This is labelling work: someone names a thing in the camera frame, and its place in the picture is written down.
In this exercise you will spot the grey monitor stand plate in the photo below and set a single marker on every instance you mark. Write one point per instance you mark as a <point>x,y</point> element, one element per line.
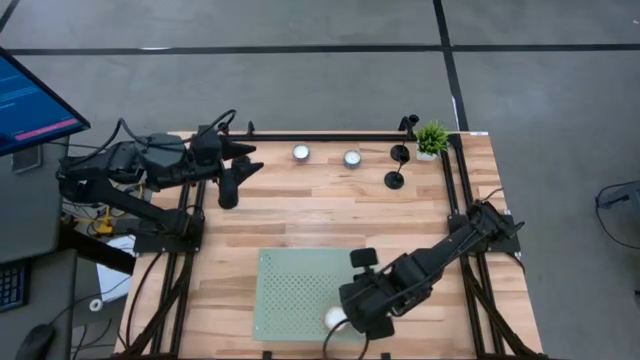
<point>27,160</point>

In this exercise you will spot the orange tin candle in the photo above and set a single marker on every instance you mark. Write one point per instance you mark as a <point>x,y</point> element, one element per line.
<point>334,318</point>

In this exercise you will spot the blue patterned tin candle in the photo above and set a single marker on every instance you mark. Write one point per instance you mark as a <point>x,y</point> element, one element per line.
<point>352,159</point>

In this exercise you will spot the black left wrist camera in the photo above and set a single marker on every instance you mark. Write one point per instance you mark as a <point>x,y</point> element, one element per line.
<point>207,147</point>

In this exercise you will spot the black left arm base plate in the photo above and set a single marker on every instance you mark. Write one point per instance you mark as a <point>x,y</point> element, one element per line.
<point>150,242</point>

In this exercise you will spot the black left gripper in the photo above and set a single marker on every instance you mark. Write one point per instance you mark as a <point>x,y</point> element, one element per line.
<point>210,172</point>

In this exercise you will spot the black keyboard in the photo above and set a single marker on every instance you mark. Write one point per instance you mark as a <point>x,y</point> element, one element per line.
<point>11,286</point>

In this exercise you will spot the black desk beam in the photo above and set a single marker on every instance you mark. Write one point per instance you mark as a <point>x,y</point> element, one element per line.
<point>95,252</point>

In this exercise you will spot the grey desk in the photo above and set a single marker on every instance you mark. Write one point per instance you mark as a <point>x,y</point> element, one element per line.
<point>35,225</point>

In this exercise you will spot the white tape roll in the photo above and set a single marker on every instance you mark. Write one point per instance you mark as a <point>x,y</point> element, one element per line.
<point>92,304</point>

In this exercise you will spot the yellow connector block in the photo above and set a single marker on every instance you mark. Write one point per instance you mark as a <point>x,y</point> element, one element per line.
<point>104,229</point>

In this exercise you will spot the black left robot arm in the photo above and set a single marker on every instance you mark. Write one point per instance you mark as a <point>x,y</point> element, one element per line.
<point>130,205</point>

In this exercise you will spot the black computer mouse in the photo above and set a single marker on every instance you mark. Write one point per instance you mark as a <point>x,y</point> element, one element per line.
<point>35,342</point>

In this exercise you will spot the white paper sheet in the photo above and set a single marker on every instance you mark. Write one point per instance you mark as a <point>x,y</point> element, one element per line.
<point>112,280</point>

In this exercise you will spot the green plant in white pot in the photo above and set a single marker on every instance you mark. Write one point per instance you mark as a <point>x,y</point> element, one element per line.
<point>431,140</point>

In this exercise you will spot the black metal table frame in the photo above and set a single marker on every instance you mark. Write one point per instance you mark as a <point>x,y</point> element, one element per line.
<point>320,137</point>

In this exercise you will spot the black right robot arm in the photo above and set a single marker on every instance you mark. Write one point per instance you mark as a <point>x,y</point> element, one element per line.
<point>450,245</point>

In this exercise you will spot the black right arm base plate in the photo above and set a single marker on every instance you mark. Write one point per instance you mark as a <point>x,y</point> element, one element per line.
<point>505,245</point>

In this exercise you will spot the monitor with blue screen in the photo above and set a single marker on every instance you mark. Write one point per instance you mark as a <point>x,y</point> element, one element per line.
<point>30,105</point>

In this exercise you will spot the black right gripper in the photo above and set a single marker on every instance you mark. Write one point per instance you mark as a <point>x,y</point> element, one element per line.
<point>370,300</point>

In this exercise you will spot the green perforated metal shelf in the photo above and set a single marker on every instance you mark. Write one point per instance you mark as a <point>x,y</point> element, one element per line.
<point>295,285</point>

